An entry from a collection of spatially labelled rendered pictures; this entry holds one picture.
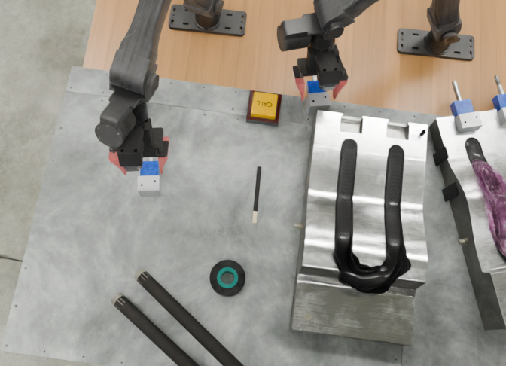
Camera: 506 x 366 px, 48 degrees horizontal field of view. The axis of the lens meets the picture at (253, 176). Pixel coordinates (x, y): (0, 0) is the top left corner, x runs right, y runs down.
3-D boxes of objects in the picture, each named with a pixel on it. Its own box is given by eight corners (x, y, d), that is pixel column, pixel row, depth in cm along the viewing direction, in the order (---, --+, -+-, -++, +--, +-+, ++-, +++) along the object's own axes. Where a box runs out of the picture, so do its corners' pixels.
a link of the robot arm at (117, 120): (131, 154, 107) (133, 106, 98) (89, 139, 108) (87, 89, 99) (156, 118, 115) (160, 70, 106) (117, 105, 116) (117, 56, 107)
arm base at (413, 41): (486, 46, 140) (485, 21, 142) (405, 37, 141) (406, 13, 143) (473, 61, 148) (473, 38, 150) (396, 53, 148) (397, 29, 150)
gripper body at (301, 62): (344, 77, 132) (347, 49, 126) (300, 80, 131) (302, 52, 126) (338, 62, 136) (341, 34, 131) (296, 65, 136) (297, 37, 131)
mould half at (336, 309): (312, 123, 142) (320, 102, 129) (416, 138, 141) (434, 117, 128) (289, 329, 127) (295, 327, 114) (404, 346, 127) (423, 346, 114)
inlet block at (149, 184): (141, 144, 139) (138, 137, 134) (162, 144, 139) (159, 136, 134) (141, 196, 135) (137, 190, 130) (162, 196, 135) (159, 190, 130)
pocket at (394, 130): (383, 124, 136) (387, 119, 133) (405, 127, 136) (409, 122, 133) (382, 142, 135) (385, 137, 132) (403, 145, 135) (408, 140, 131)
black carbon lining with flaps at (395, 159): (339, 140, 133) (346, 125, 124) (406, 149, 133) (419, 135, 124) (324, 289, 123) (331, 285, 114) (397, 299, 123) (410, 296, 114)
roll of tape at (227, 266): (239, 301, 129) (239, 300, 126) (205, 291, 129) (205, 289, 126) (249, 267, 131) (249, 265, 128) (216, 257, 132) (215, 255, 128)
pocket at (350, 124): (338, 118, 137) (341, 112, 133) (360, 121, 136) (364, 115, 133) (336, 136, 135) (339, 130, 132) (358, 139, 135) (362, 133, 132)
